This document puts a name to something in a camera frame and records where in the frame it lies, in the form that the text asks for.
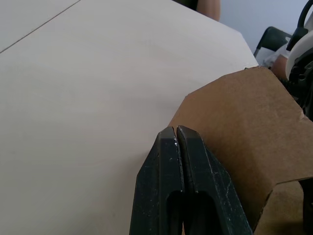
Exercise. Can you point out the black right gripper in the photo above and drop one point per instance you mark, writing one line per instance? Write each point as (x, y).
(304, 80)

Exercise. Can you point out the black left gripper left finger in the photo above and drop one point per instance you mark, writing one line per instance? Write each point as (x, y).
(151, 191)

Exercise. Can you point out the small brown cardboard box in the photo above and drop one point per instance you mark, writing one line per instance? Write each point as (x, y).
(244, 127)

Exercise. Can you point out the clear white plastic bag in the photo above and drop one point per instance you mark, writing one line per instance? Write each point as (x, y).
(276, 55)

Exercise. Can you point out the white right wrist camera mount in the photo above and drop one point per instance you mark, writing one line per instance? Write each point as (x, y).
(299, 49)

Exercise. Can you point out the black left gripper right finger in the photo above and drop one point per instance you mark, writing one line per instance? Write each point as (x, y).
(210, 191)

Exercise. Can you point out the black metal chair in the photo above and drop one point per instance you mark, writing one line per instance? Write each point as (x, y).
(271, 39)

